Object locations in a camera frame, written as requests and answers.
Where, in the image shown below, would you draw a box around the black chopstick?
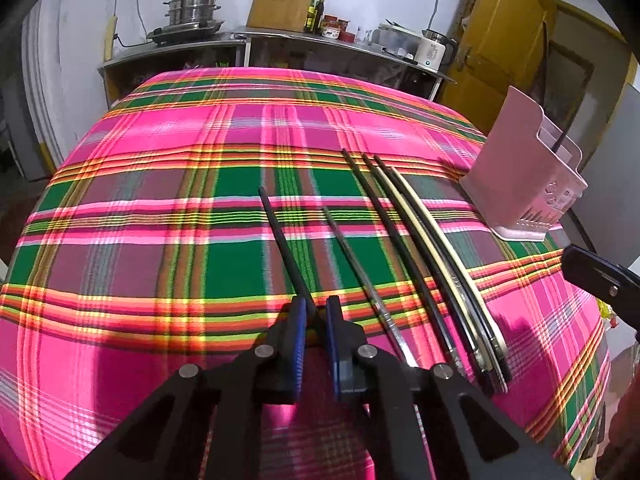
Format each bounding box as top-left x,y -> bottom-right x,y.
258,186 -> 318,322
342,148 -> 466,377
374,156 -> 512,382

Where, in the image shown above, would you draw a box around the white countertop appliance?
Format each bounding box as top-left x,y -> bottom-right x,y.
372,20 -> 424,59

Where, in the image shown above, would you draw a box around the yellow wooden door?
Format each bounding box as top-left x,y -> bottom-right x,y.
440,0 -> 559,134

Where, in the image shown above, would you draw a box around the pink utensil holder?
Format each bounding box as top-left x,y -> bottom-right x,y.
459,86 -> 589,242

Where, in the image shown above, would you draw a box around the pink plaid tablecloth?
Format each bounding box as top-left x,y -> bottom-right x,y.
0,67 -> 615,480

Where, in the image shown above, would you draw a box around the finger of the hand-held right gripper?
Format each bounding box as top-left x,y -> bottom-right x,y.
560,245 -> 640,331

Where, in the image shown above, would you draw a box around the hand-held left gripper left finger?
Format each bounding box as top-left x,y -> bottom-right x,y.
65,296 -> 311,480

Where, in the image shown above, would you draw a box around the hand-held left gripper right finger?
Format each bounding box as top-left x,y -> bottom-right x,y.
325,296 -> 573,480

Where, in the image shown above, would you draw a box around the gas stove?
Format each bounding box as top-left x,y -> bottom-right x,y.
146,20 -> 227,47

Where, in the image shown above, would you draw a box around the large steel counter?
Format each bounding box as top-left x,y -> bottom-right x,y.
231,25 -> 459,102

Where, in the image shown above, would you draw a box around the steel steamer pot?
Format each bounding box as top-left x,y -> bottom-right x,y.
162,0 -> 223,27

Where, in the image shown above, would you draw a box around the white electric kettle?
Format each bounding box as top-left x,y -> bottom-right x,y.
415,29 -> 459,69

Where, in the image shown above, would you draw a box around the cream chopstick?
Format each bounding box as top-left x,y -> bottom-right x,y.
375,164 -> 486,367
391,166 -> 506,358

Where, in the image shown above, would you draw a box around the small steel counter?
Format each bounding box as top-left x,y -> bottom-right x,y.
97,32 -> 247,107

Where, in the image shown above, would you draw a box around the red lidded jars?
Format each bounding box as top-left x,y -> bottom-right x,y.
320,15 -> 352,42

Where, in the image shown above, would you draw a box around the grey refrigerator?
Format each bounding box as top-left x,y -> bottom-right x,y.
567,72 -> 640,273

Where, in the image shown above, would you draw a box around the dark grey chopstick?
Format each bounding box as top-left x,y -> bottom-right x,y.
323,206 -> 420,369

